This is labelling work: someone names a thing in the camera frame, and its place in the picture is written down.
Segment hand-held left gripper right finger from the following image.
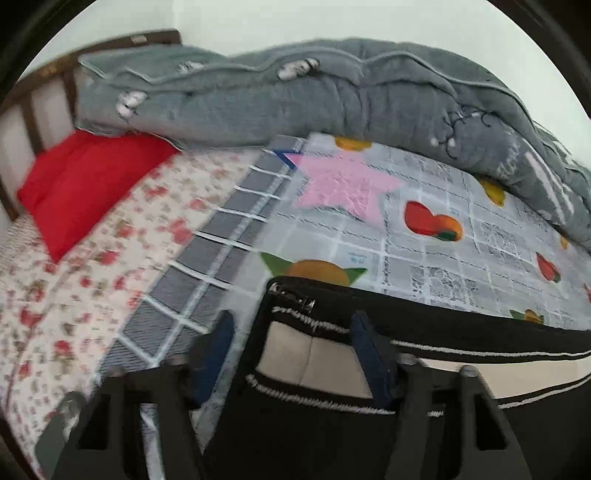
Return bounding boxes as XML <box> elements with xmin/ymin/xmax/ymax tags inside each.
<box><xmin>349</xmin><ymin>311</ymin><xmax>534</xmax><ymax>480</ymax></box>

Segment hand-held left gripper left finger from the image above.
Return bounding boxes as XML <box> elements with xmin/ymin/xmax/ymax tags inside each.
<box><xmin>52</xmin><ymin>310</ymin><xmax>235</xmax><ymax>480</ymax></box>

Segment black pants with beige stripe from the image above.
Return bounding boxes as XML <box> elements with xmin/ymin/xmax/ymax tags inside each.
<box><xmin>202</xmin><ymin>275</ymin><xmax>591</xmax><ymax>480</ymax></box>

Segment grey fruit print blanket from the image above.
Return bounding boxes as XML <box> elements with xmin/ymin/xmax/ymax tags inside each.
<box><xmin>95</xmin><ymin>132</ymin><xmax>591</xmax><ymax>480</ymax></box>

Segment floral bed sheet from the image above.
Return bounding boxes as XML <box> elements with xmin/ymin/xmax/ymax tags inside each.
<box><xmin>0</xmin><ymin>148</ymin><xmax>269</xmax><ymax>478</ymax></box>

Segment red pillow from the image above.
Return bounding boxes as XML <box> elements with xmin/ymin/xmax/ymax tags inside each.
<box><xmin>16</xmin><ymin>129</ymin><xmax>178</xmax><ymax>264</ymax></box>

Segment grey quilted comforter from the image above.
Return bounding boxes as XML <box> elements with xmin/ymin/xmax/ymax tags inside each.
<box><xmin>74</xmin><ymin>38</ymin><xmax>591</xmax><ymax>252</ymax></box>

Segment wooden bed headboard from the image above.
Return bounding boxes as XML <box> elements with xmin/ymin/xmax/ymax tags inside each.
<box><xmin>0</xmin><ymin>28</ymin><xmax>183</xmax><ymax>222</ymax></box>

